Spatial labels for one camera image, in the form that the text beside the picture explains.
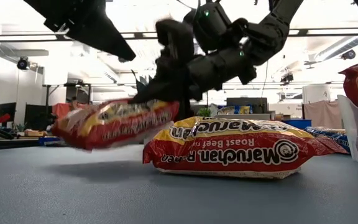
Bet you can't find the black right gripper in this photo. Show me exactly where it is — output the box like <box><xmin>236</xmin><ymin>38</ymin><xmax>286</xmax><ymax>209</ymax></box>
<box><xmin>128</xmin><ymin>18</ymin><xmax>257</xmax><ymax>105</ymax></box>

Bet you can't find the blue plastic tub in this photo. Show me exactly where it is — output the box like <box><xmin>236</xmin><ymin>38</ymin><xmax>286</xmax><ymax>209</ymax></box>
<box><xmin>282</xmin><ymin>119</ymin><xmax>313</xmax><ymax>129</ymax></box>

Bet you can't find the white plastic bin with handle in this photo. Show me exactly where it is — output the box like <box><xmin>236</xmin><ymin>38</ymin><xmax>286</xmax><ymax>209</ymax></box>
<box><xmin>213</xmin><ymin>113</ymin><xmax>272</xmax><ymax>121</ymax></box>

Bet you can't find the red Roast Beef ramen pack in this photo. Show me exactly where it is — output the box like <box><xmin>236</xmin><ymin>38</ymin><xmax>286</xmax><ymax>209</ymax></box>
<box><xmin>142</xmin><ymin>116</ymin><xmax>350</xmax><ymax>180</ymax></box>
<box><xmin>52</xmin><ymin>98</ymin><xmax>180</xmax><ymax>151</ymax></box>
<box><xmin>337</xmin><ymin>63</ymin><xmax>358</xmax><ymax>111</ymax></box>

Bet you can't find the black metal stand frame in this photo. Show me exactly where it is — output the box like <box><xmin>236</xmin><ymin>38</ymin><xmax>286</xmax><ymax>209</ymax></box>
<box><xmin>42</xmin><ymin>82</ymin><xmax>91</xmax><ymax>125</ymax></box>

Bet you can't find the translucent white plastic bin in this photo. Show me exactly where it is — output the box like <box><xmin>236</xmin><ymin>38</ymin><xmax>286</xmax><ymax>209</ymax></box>
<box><xmin>336</xmin><ymin>94</ymin><xmax>358</xmax><ymax>165</ymax></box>

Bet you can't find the person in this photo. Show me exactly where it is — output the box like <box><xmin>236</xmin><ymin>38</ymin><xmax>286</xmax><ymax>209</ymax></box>
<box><xmin>69</xmin><ymin>96</ymin><xmax>81</xmax><ymax>110</ymax></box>

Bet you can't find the white boxy unit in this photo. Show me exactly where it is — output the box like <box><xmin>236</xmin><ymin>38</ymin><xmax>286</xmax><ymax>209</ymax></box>
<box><xmin>302</xmin><ymin>83</ymin><xmax>331</xmax><ymax>105</ymax></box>
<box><xmin>43</xmin><ymin>65</ymin><xmax>69</xmax><ymax>85</ymax></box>

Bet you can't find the black ceiling spot lamp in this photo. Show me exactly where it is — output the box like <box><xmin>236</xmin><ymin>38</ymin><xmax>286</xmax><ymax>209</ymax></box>
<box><xmin>341</xmin><ymin>49</ymin><xmax>357</xmax><ymax>60</ymax></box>
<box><xmin>280</xmin><ymin>73</ymin><xmax>295</xmax><ymax>84</ymax></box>
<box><xmin>16</xmin><ymin>55</ymin><xmax>30</xmax><ymax>70</ymax></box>

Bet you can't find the silver ventilation duct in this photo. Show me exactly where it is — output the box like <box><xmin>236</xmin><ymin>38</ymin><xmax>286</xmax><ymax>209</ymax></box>
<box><xmin>314</xmin><ymin>34</ymin><xmax>358</xmax><ymax>62</ymax></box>

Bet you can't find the small green potted plant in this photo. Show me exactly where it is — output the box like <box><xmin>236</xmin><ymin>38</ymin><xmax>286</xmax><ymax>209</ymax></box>
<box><xmin>196</xmin><ymin>107</ymin><xmax>213</xmax><ymax>118</ymax></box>

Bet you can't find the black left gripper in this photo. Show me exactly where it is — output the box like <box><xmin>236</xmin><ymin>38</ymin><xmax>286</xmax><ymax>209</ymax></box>
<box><xmin>23</xmin><ymin>0</ymin><xmax>136</xmax><ymax>62</ymax></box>

